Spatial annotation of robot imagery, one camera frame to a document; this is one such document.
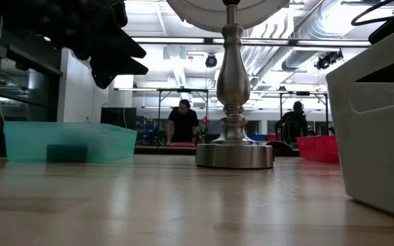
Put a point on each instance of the black background robot arm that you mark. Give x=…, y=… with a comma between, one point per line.
x=202, y=134

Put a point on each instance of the black rounded object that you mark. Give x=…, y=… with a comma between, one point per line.
x=280, y=147

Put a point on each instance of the black aluminium table frame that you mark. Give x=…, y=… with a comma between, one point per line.
x=166, y=150

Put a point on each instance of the person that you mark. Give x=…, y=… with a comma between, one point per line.
x=183, y=121
x=294, y=123

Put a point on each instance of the teal translucent plastic bin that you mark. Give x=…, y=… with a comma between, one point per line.
x=67, y=135

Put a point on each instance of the silver lamp with white shade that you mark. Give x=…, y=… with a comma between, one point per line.
x=233, y=78

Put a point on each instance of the black ceiling spotlight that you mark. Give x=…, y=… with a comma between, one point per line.
x=327, y=61
x=211, y=61

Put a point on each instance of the light grey plastic bin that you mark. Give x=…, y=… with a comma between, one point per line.
x=375, y=153

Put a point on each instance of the pink background tray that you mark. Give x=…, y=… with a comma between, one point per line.
x=182, y=144

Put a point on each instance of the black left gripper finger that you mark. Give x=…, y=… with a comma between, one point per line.
x=121, y=44
x=115, y=71

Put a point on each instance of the black computer monitor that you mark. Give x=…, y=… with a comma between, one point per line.
x=118, y=118

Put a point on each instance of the red plastic basket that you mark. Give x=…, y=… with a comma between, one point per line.
x=318, y=148

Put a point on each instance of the black background table frame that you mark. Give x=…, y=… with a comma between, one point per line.
x=303, y=93
x=183, y=90

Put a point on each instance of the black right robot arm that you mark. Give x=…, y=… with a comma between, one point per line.
x=393, y=24

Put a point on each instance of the blue background bin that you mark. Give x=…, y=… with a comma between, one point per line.
x=256, y=137

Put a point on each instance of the ceiling light strip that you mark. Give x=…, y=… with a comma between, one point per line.
x=320, y=43
x=169, y=40
x=46, y=39

